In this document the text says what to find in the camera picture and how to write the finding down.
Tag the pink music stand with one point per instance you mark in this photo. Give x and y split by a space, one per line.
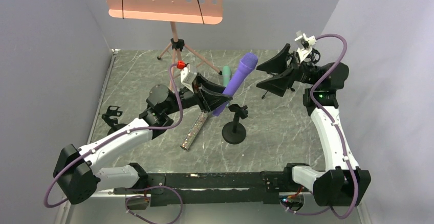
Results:
205 12

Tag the purple microphone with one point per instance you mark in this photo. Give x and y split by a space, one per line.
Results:
246 65

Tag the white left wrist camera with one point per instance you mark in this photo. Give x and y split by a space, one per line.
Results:
188 73

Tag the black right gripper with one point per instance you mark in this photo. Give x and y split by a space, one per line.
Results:
293 72

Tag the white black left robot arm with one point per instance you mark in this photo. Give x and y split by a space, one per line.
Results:
80 172

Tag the black tripod shock-mount stand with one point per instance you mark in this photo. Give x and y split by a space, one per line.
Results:
314 58

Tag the aluminium table edge rail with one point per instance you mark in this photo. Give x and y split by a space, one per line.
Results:
102 93

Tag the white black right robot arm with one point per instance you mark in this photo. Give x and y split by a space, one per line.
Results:
343 183

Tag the black clip stand at left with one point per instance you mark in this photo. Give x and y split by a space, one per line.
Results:
110 116

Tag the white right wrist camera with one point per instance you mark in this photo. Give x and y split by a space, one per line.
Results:
305 44

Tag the black round-base microphone stand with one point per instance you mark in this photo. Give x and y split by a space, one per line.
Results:
234 132

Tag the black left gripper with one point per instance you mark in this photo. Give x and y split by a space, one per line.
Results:
199 95

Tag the teal green microphone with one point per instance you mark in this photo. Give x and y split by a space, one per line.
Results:
226 74

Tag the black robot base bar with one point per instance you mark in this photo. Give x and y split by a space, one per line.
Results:
265 187

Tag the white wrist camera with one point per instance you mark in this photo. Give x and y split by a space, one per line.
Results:
188 73
305 44

